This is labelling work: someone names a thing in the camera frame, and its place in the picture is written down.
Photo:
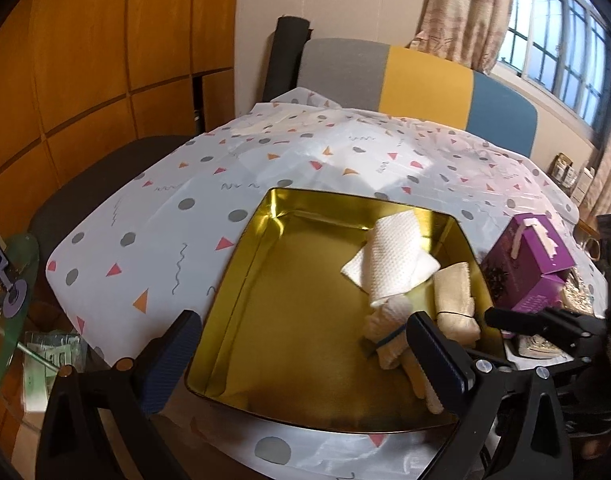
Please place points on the barred window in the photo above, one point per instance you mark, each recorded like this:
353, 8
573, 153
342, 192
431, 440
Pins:
565, 35

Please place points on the beige patterned curtain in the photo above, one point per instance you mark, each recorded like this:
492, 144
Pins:
610, 175
465, 10

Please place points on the purple carton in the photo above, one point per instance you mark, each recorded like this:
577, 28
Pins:
525, 265

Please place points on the beige cloth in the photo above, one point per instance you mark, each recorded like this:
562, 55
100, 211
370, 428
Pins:
453, 300

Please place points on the green white paper packets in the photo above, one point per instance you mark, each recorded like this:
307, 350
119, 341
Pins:
50, 360

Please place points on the white textured towel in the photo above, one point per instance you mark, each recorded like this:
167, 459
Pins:
393, 260

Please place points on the black rolled mat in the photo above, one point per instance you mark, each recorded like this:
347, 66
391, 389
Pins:
285, 55

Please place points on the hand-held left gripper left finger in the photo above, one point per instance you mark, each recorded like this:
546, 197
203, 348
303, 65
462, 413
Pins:
178, 355

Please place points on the gold rectangular tin box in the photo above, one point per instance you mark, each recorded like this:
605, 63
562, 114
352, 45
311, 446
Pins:
285, 335

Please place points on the ornate silver tissue box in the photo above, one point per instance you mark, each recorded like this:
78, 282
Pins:
580, 295

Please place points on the dark grey chair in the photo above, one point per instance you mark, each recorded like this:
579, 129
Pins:
95, 180

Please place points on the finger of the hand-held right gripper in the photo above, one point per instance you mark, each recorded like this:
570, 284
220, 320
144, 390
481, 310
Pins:
560, 327

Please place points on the orange wooden wardrobe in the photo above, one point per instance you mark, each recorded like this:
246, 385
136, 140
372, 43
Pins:
85, 60

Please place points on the grey yellow blue sofa backrest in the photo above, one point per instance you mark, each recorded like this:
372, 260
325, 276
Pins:
425, 80

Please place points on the patterned white tablecloth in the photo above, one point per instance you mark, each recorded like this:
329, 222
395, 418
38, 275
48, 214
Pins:
185, 185

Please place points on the white towel blue band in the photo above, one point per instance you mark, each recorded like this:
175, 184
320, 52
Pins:
390, 325

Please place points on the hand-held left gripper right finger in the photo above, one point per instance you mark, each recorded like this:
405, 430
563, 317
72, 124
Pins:
438, 360

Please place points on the boxes on desk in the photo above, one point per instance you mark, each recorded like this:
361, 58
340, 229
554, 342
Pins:
573, 180

